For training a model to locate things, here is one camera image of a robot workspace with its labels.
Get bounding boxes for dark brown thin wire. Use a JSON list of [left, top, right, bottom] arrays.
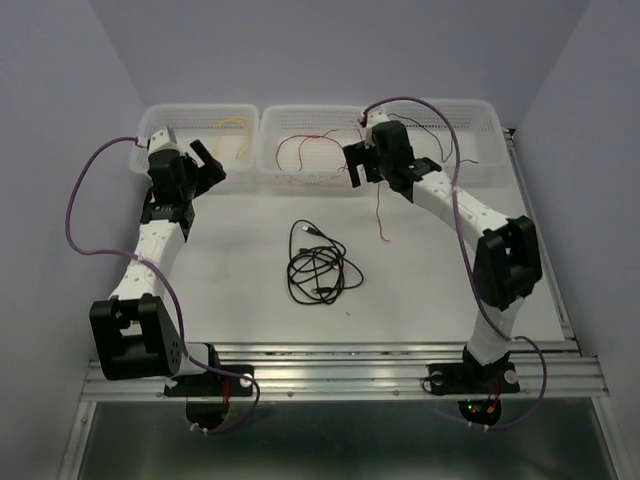
[[399, 117, 481, 165]]

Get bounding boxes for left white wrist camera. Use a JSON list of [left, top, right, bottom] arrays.
[[135, 127, 182, 155]]

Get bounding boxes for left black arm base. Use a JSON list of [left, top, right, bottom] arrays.
[[163, 346, 260, 435]]

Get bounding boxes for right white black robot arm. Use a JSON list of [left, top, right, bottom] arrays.
[[343, 117, 542, 390]]

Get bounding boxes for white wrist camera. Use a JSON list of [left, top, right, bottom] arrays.
[[358, 109, 389, 148], [135, 127, 182, 155]]

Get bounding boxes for right white perforated basket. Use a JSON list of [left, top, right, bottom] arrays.
[[379, 98, 506, 181]]

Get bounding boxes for middle white perforated basket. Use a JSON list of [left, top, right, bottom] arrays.
[[255, 105, 363, 188]]

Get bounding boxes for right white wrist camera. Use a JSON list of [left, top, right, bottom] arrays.
[[358, 109, 389, 148]]

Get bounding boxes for orange yellow thin wire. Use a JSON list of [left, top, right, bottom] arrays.
[[292, 128, 391, 244]]

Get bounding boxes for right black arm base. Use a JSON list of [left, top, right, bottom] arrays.
[[420, 347, 521, 430]]

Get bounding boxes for black usb cable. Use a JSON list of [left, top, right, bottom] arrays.
[[285, 218, 365, 306]]

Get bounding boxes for white perforated basket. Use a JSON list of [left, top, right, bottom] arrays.
[[136, 103, 259, 185], [379, 98, 506, 181], [255, 105, 363, 188]]

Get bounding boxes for dark red thin wire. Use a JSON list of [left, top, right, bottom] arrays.
[[276, 133, 349, 174]]

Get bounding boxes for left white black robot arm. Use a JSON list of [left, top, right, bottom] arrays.
[[89, 132, 226, 394]]

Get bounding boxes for aluminium extrusion rail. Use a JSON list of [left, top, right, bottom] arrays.
[[82, 342, 611, 401]]

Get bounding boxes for left white perforated basket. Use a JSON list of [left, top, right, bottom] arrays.
[[136, 103, 259, 185]]

